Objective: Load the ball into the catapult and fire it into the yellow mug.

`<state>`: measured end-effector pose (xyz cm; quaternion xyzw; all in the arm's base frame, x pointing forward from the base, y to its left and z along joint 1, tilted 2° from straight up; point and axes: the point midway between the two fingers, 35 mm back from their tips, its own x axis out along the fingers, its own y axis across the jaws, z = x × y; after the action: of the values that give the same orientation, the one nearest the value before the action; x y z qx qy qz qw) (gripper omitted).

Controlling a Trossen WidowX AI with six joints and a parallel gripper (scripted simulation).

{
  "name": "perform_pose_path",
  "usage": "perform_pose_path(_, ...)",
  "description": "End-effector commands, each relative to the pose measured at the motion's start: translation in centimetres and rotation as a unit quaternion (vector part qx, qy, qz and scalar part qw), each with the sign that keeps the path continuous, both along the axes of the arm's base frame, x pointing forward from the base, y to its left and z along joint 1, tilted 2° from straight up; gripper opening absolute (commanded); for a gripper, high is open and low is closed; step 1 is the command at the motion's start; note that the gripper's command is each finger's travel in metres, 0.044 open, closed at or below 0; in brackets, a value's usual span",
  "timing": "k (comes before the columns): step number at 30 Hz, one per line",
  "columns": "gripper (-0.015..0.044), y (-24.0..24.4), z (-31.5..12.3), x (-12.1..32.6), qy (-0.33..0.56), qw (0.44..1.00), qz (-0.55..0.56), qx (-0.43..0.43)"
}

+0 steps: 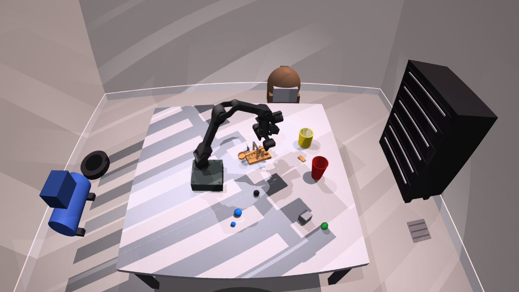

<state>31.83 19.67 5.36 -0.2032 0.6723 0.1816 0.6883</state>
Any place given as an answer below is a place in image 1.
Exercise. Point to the yellow mug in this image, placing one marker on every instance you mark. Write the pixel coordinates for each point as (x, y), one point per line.
(305, 138)

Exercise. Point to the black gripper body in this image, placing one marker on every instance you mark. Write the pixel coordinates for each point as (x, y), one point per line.
(268, 142)

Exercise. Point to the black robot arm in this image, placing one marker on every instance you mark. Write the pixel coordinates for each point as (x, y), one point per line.
(265, 119)

